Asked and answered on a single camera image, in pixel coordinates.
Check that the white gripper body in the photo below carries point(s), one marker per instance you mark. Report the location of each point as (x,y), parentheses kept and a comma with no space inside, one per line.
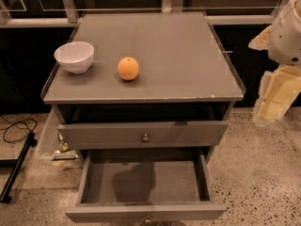
(284,40)

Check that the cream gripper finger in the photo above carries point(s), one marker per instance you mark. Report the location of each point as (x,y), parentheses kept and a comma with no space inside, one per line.
(260,42)

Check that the grey drawer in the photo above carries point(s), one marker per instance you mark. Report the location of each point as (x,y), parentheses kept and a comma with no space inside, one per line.
(128,135)
(145,185)

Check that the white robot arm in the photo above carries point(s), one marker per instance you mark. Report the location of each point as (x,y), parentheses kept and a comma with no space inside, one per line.
(282,41)

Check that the grey top drawer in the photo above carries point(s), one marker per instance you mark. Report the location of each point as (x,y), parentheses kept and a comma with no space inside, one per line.
(128,135)

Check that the orange fruit on cabinet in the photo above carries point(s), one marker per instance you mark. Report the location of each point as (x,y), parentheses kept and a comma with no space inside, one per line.
(128,68)

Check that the grey wooden cabinet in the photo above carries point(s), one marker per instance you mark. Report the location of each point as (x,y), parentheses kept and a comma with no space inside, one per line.
(183,74)

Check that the white ceramic bowl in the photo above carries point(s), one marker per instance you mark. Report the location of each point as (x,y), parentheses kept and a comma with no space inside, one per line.
(75,57)

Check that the clear plastic bin with items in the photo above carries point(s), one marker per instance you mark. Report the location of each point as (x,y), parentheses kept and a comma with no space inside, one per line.
(51,145)

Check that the black metal stand leg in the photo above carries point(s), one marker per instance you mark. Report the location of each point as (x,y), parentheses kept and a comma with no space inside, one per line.
(16,165)

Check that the metal window frame rail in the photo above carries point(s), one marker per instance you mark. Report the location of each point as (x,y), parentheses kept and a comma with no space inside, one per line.
(22,13)

